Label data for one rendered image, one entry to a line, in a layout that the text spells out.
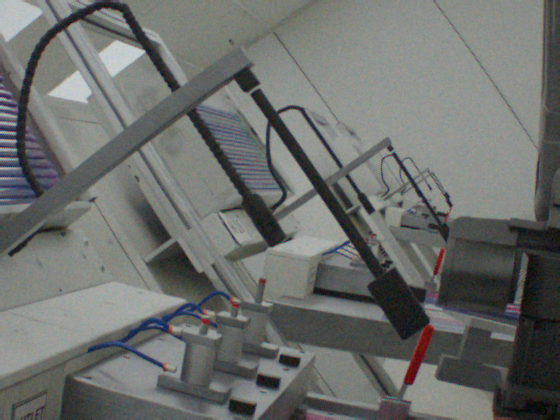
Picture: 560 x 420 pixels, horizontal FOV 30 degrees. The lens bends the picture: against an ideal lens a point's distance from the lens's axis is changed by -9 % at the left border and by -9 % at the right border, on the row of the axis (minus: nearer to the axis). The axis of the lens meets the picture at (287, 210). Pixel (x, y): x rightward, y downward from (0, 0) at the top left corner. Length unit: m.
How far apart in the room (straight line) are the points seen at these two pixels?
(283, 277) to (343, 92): 6.53
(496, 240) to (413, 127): 7.63
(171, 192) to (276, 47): 6.82
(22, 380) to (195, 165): 1.34
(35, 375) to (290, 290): 1.38
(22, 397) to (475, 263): 0.36
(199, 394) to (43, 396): 0.13
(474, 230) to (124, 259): 1.13
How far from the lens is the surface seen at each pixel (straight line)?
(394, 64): 8.53
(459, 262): 0.84
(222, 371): 0.88
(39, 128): 1.17
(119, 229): 1.91
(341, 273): 2.16
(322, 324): 1.85
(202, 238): 1.83
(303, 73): 8.59
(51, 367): 0.72
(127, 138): 0.74
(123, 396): 0.74
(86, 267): 1.10
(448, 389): 5.47
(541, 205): 0.86
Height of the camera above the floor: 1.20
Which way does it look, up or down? 4 degrees up
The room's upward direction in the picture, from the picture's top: 34 degrees counter-clockwise
